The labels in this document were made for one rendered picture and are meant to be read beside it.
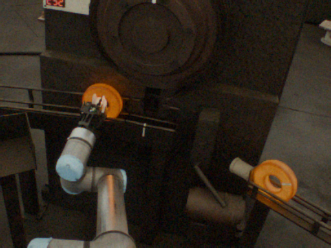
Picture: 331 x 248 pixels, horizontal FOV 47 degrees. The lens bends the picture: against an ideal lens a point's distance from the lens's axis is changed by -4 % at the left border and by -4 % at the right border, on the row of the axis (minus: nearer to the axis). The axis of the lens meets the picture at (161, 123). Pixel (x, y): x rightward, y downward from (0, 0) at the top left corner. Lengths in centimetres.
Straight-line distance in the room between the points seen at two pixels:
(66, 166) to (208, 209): 56
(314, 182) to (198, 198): 127
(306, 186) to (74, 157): 166
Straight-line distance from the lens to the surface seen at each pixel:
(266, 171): 138
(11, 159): 153
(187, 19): 120
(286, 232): 226
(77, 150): 133
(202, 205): 151
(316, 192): 258
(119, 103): 152
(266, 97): 153
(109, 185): 130
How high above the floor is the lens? 159
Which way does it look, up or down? 35 degrees down
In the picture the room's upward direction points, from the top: 8 degrees clockwise
